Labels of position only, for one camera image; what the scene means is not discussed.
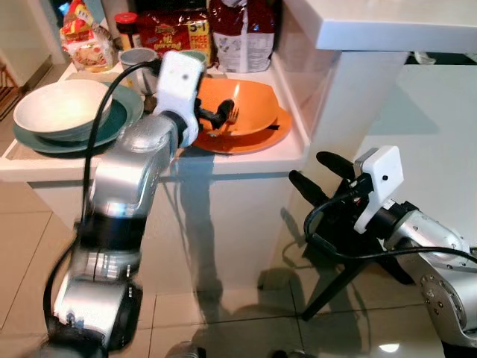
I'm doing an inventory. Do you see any white bowl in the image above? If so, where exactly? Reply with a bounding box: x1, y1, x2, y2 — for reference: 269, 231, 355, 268
13, 79, 113, 143

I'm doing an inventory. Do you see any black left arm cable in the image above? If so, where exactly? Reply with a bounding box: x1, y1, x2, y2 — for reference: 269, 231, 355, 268
42, 59, 163, 329

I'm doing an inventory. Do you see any white kitchen counter unit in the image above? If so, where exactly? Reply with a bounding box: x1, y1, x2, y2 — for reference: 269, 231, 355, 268
0, 0, 477, 298

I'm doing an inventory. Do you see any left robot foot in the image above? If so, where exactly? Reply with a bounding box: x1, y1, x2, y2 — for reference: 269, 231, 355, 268
163, 341, 209, 358

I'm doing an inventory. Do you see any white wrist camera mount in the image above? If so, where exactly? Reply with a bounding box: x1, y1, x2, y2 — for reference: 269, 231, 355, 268
352, 145, 405, 236
154, 51, 206, 147

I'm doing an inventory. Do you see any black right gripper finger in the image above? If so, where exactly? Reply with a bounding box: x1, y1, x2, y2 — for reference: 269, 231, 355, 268
316, 151, 358, 183
288, 169, 331, 212

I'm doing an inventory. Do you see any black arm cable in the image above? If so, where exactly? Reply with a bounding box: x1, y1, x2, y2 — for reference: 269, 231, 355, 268
42, 59, 163, 329
303, 189, 477, 265

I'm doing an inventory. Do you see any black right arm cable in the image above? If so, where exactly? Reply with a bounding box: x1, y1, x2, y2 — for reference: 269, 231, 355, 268
303, 189, 477, 265

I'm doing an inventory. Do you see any grey mug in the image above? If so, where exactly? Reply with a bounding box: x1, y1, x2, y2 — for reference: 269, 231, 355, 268
119, 48, 162, 95

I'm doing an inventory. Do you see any pale green mug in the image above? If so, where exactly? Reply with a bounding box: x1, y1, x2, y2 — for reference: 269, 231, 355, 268
182, 49, 210, 69

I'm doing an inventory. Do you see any orange plate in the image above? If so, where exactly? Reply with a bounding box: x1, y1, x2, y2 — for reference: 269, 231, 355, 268
189, 104, 294, 156

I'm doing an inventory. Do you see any teal plate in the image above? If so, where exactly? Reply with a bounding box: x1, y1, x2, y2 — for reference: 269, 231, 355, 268
13, 84, 145, 156

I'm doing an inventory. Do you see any yellow red snack packet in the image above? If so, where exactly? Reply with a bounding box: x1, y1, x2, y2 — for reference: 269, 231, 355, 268
59, 0, 118, 74

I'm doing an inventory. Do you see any dark red white bag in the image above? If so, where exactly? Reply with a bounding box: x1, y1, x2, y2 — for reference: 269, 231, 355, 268
208, 0, 279, 74

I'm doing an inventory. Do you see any red lidded jar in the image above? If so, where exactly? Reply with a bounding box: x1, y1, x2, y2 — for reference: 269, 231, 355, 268
113, 11, 143, 52

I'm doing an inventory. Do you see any golden fork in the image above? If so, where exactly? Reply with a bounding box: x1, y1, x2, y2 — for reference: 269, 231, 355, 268
212, 107, 241, 137

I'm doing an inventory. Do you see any red noodle multipack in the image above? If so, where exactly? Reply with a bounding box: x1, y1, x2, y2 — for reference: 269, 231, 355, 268
137, 8, 215, 66

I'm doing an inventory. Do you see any orange bowl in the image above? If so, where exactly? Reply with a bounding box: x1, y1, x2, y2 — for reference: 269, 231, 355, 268
195, 77, 281, 138

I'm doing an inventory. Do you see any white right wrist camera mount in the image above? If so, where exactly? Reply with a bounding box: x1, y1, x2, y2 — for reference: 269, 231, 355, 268
352, 145, 405, 236

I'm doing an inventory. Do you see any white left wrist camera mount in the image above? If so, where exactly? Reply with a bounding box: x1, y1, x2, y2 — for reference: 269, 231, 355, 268
154, 51, 206, 147

